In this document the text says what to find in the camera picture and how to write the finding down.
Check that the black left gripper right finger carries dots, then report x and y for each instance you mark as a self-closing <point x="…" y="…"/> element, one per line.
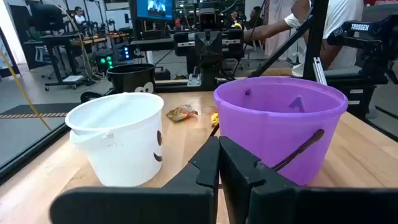
<point x="264" y="199"/>

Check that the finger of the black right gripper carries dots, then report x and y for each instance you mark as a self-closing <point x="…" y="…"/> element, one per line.
<point x="201" y="46"/>
<point x="215" y="46"/>

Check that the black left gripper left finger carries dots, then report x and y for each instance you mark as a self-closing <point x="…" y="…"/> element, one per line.
<point x="192" y="199"/>

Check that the orange candy wrapper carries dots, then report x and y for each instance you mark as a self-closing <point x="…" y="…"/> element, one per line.
<point x="182" y="112"/>

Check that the yellow Sour Patch candy pack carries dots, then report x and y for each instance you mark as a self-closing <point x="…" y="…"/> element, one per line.
<point x="214" y="119"/>

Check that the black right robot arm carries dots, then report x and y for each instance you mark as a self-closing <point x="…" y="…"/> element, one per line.
<point x="208" y="77"/>

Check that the purple halloween bucket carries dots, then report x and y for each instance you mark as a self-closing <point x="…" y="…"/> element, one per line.
<point x="273" y="146"/>

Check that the black skull-print halloween bucket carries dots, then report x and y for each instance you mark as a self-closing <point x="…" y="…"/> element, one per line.
<point x="130" y="77"/>

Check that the white ghost-face halloween bucket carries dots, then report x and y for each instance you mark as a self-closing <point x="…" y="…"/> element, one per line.
<point x="118" y="149"/>

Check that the person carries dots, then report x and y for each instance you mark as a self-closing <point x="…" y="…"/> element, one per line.
<point x="255" y="17"/>
<point x="79" y="15"/>
<point x="339" y="18"/>

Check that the monitor with blue screen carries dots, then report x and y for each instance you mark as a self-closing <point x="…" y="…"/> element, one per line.
<point x="155" y="8"/>

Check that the black computer with green lights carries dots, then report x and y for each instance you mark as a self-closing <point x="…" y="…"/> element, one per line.
<point x="104" y="60"/>

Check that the black desk on wheels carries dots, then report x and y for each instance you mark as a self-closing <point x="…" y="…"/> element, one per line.
<point x="59" y="39"/>

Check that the black mat with hazard stripe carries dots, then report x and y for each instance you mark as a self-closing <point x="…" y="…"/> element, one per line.
<point x="37" y="109"/>

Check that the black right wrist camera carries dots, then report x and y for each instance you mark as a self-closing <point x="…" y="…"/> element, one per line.
<point x="207" y="18"/>

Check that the black aluminium table frame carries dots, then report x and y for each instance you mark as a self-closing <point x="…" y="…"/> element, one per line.
<point x="174" y="85"/>

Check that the silver aluminium extrusion post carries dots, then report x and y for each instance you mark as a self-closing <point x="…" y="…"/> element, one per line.
<point x="319" y="71"/>

